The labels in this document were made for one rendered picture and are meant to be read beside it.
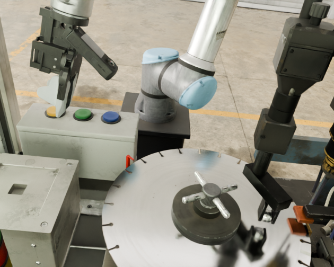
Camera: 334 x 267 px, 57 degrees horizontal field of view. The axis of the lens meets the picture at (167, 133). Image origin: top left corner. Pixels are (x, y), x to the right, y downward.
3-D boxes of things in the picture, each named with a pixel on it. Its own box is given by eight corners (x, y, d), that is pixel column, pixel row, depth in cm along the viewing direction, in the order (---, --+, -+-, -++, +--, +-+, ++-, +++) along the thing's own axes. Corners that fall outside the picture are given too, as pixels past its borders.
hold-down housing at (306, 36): (249, 153, 44) (300, 3, 32) (248, 135, 48) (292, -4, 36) (289, 161, 43) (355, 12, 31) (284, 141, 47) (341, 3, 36)
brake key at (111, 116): (101, 125, 77) (101, 118, 76) (104, 116, 81) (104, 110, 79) (117, 126, 78) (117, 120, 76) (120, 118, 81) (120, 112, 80)
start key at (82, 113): (73, 122, 77) (72, 115, 76) (77, 114, 80) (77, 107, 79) (89, 124, 77) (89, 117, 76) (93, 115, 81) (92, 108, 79)
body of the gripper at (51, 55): (43, 61, 67) (51, 3, 62) (82, 73, 68) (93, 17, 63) (28, 70, 60) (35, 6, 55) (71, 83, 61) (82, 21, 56)
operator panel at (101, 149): (25, 172, 81) (15, 125, 72) (41, 147, 90) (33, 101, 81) (132, 183, 82) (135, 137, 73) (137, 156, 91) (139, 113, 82)
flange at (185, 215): (157, 210, 49) (158, 199, 48) (199, 178, 57) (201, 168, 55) (213, 256, 44) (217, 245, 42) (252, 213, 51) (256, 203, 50)
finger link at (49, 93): (36, 110, 66) (43, 69, 63) (63, 118, 67) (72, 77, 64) (30, 114, 63) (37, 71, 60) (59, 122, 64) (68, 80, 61)
